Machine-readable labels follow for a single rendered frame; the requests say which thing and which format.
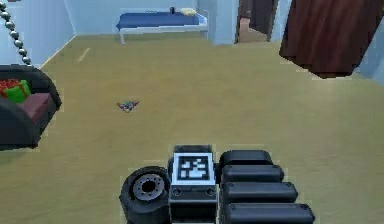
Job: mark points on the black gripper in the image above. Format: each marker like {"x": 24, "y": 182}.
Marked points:
{"x": 144, "y": 196}

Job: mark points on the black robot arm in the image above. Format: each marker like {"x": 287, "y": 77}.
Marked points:
{"x": 256, "y": 190}

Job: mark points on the red arrow head yellow markings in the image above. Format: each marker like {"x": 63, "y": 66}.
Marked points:
{"x": 127, "y": 106}

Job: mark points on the black armchair with maroon cushion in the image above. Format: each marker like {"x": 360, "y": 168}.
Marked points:
{"x": 23, "y": 113}

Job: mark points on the green and red gift box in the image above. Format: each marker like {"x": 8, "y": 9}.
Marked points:
{"x": 15, "y": 90}

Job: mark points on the bed with blue blanket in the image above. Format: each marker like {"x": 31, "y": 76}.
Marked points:
{"x": 160, "y": 20}

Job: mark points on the small black object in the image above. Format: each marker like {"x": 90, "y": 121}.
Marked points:
{"x": 172, "y": 10}

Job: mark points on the yellow pillow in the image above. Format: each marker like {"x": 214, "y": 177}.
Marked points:
{"x": 188, "y": 11}

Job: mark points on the silver beaded lamp pole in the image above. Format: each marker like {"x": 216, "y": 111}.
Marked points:
{"x": 15, "y": 35}

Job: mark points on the dark brown room door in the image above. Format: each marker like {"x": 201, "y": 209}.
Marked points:
{"x": 261, "y": 15}

